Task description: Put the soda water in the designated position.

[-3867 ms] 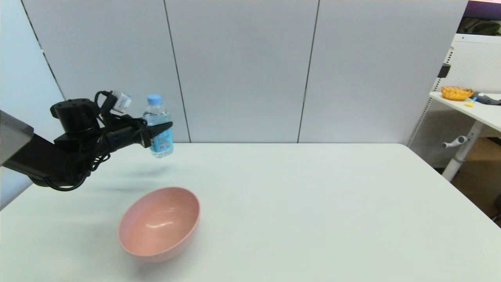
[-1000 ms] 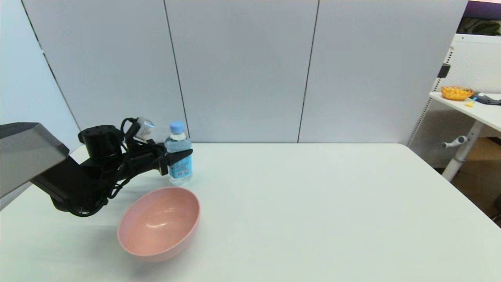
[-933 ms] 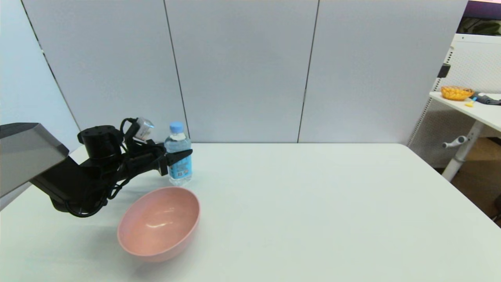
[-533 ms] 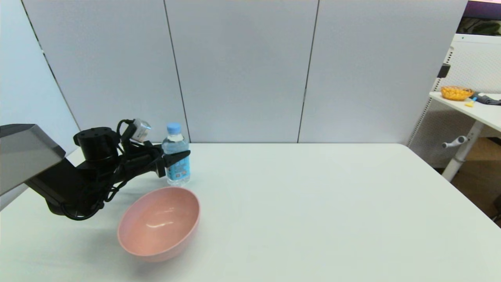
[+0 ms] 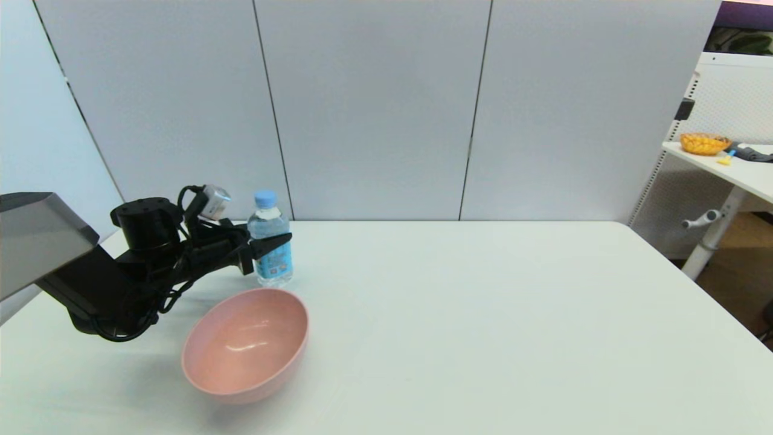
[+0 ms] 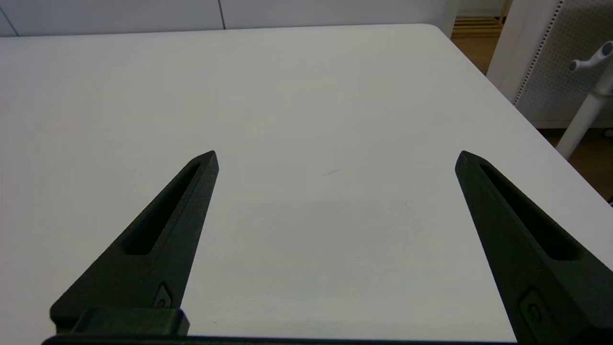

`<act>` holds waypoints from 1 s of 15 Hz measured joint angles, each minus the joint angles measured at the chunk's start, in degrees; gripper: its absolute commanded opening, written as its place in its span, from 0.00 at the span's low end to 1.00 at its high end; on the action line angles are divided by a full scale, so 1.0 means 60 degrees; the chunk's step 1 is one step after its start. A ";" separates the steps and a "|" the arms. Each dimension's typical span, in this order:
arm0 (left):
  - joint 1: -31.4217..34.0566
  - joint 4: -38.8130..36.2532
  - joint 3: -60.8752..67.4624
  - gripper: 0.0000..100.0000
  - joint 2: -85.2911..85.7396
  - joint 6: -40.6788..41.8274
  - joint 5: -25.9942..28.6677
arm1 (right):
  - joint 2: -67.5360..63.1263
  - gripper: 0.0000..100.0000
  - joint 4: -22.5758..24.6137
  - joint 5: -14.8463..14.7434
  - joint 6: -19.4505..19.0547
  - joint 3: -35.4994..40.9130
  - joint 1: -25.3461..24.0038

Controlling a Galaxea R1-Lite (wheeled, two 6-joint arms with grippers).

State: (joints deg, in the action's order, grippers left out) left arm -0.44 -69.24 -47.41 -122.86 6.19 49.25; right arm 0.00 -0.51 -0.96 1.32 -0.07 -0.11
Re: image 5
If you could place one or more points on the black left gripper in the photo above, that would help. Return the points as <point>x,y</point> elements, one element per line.
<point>217,248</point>

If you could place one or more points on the soda water bottle blue label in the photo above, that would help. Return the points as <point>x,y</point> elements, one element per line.
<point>270,220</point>

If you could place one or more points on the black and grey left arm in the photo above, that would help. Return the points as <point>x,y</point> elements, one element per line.
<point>96,284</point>

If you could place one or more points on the pink plastic bowl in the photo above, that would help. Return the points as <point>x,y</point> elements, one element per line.
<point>247,347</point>

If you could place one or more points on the black clip on panel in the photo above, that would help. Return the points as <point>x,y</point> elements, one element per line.
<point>685,109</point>

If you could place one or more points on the orange bowl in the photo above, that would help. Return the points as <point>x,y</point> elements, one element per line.
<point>705,143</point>

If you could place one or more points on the small yellow object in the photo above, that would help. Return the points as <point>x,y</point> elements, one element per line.
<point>724,159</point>

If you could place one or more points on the white side desk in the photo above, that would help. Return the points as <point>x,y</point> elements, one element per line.
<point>746,175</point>

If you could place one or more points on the white perforated panel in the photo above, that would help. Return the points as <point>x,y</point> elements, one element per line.
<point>734,96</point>

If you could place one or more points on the dark grey cloth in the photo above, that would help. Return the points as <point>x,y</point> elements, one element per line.
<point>752,154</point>

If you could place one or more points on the dark screen with plants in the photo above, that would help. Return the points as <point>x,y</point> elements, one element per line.
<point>743,30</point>

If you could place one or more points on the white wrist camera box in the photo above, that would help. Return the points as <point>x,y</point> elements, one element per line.
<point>215,201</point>

